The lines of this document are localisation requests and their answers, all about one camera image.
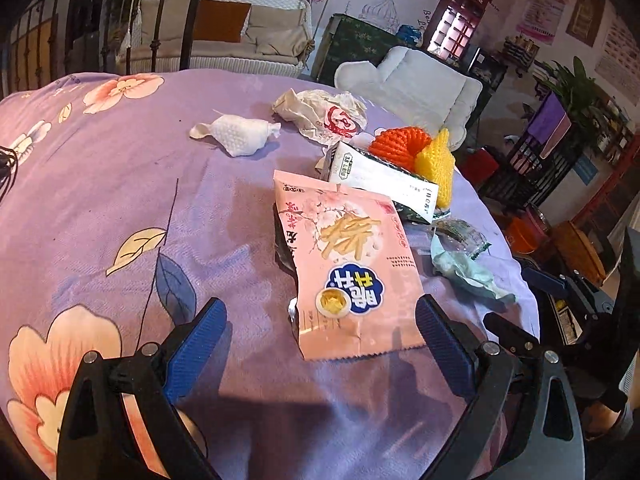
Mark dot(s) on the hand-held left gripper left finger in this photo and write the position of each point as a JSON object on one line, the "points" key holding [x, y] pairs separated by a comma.
{"points": [[200, 345]]}

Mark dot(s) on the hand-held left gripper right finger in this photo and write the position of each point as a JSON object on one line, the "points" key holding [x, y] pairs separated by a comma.
{"points": [[444, 352]]}

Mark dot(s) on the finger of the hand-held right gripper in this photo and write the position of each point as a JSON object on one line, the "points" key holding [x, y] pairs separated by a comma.
{"points": [[510, 332], [547, 281]]}

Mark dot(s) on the pink snack bag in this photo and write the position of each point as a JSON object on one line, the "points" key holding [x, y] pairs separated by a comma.
{"points": [[350, 270]]}

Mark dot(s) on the yellow foam fruit net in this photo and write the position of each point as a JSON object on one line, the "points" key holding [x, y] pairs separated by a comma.
{"points": [[435, 165]]}

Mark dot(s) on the white milk carton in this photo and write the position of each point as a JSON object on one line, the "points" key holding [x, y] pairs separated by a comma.
{"points": [[380, 175]]}

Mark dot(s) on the white paper wrapper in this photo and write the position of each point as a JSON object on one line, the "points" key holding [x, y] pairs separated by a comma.
{"points": [[325, 115]]}

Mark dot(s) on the orange bucket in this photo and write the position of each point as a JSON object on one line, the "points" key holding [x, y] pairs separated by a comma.
{"points": [[525, 237]]}

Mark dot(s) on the black metal rack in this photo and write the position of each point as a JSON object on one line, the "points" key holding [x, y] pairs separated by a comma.
{"points": [[530, 170]]}

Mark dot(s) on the red bag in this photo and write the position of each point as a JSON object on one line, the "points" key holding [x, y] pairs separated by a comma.
{"points": [[480, 167]]}

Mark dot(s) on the purple towel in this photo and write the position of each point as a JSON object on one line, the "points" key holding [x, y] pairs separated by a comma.
{"points": [[550, 117]]}

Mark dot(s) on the purple floral blanket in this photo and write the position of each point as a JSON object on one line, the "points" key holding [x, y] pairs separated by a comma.
{"points": [[100, 185]]}

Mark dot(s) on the green potted plant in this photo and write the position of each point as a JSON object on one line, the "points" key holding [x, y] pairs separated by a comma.
{"points": [[575, 90]]}

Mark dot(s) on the orange foam fruit net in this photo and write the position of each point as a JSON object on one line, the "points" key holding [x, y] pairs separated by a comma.
{"points": [[400, 147]]}

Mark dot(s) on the black box appliance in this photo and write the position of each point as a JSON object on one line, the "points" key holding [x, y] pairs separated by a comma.
{"points": [[485, 67]]}

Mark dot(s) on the white padded rocking chair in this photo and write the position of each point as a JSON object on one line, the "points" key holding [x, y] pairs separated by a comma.
{"points": [[425, 85]]}

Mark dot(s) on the red phone booth cabinet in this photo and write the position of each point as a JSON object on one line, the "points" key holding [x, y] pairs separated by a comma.
{"points": [[457, 25]]}

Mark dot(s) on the blue tissue pack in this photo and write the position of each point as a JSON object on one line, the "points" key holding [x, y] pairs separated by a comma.
{"points": [[411, 36]]}

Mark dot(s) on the white wicker swing sofa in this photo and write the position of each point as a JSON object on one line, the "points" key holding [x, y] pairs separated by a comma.
{"points": [[225, 62]]}

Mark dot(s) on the green patterned cabinet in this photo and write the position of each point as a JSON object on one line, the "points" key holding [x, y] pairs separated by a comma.
{"points": [[360, 42]]}

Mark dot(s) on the beige cushion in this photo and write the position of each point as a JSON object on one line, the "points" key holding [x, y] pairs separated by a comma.
{"points": [[275, 30], [167, 22]]}

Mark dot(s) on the orange cushion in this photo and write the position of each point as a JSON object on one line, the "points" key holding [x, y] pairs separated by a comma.
{"points": [[220, 20]]}

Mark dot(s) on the black iron railing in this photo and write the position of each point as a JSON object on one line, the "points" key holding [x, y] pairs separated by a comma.
{"points": [[60, 25]]}

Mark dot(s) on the brown wall poster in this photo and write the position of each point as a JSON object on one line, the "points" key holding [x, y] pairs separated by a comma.
{"points": [[585, 15]]}

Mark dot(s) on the pink wall poster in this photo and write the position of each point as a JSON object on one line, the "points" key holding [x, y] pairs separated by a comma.
{"points": [[540, 7]]}

